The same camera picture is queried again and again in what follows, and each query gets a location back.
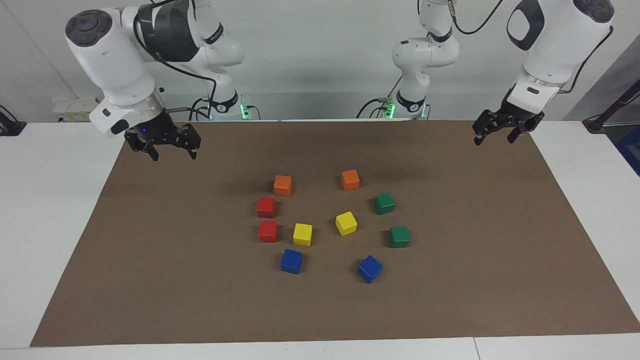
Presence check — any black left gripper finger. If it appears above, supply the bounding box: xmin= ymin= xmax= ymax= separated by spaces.
xmin=507 ymin=124 xmax=531 ymax=144
xmin=473 ymin=109 xmax=502 ymax=146

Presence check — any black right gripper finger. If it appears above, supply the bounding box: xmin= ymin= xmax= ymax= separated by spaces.
xmin=125 ymin=134 xmax=160 ymax=161
xmin=183 ymin=125 xmax=202 ymax=160

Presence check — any red wooden cube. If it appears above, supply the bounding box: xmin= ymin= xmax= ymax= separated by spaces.
xmin=258 ymin=220 xmax=279 ymax=243
xmin=256 ymin=196 xmax=277 ymax=219

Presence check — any green wooden cube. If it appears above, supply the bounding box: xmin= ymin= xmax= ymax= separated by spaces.
xmin=389 ymin=225 xmax=411 ymax=249
xmin=374 ymin=192 xmax=396 ymax=216

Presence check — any white power strip box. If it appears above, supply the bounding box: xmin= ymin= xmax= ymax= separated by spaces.
xmin=51 ymin=97 xmax=107 ymax=123

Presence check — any black stand with pole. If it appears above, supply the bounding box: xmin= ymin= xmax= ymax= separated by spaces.
xmin=582 ymin=79 xmax=640 ymax=134

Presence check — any blue crate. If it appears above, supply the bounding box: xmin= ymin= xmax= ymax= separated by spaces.
xmin=614 ymin=124 xmax=640 ymax=177

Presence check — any yellow wooden cube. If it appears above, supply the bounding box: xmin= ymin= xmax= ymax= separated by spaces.
xmin=335 ymin=211 xmax=359 ymax=237
xmin=292 ymin=223 xmax=313 ymax=247

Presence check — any blue wooden cube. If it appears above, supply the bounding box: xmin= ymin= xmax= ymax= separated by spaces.
xmin=357 ymin=255 xmax=384 ymax=284
xmin=280 ymin=248 xmax=304 ymax=275

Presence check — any brown table mat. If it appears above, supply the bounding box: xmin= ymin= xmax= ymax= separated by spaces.
xmin=29 ymin=119 xmax=640 ymax=348

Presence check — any black right arm gripper cable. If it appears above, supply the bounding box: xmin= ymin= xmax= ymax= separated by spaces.
xmin=132 ymin=0 xmax=218 ymax=121

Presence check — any black arm gripper cable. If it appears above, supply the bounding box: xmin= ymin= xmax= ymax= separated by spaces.
xmin=132 ymin=0 xmax=218 ymax=121
xmin=450 ymin=0 xmax=615 ymax=95

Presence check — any black left arm gripper cable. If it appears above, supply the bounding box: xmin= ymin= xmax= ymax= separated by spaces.
xmin=450 ymin=0 xmax=615 ymax=95

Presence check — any black clamp mount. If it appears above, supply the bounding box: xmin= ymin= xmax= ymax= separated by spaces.
xmin=0 ymin=104 xmax=27 ymax=137

